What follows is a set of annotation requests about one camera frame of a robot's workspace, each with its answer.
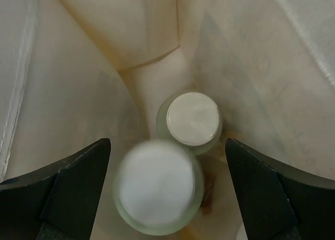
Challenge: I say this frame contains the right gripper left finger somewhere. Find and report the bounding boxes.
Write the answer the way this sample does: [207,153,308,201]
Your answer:
[1,138,111,239]

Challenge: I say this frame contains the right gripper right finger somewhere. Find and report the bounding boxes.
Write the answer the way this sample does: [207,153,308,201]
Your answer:
[225,138,334,239]

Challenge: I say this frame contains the pale green bottle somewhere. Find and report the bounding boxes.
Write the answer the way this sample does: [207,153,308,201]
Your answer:
[113,140,204,236]

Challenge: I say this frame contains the small beige bottle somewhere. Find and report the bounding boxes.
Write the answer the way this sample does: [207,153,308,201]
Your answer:
[156,91,223,155]

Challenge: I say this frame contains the beige canvas tote bag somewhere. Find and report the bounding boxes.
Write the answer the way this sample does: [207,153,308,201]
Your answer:
[1,0,334,239]

